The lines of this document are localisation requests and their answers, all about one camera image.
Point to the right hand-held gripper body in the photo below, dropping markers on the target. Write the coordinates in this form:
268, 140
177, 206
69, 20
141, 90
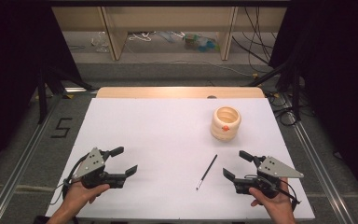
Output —
273, 169

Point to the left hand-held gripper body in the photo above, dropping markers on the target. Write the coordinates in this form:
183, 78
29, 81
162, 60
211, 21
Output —
90, 163

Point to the black pen with silver tip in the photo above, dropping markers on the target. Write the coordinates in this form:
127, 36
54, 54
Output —
207, 171

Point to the beige ceramic pen holder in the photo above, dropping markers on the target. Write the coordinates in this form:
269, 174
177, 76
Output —
226, 124

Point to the person's right hand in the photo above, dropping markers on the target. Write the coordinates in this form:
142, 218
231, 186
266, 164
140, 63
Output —
276, 203

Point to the person's left hand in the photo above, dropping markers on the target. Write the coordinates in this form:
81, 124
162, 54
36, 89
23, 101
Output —
78, 196

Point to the white table sheet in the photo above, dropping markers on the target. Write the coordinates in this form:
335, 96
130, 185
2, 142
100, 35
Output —
167, 130

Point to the black metal stand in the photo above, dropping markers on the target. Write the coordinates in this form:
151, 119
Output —
43, 93
296, 93

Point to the clear plastic item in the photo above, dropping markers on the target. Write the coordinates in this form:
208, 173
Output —
101, 42

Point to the dark curtain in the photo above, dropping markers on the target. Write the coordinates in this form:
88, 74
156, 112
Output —
12, 77
338, 77

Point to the bag of colourful toys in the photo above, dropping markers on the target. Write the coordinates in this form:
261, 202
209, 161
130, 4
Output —
200, 42

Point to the wooden shelf unit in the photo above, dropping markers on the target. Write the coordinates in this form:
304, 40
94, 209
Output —
167, 18

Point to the metal floor rail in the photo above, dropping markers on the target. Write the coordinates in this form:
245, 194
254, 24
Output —
18, 174
320, 168

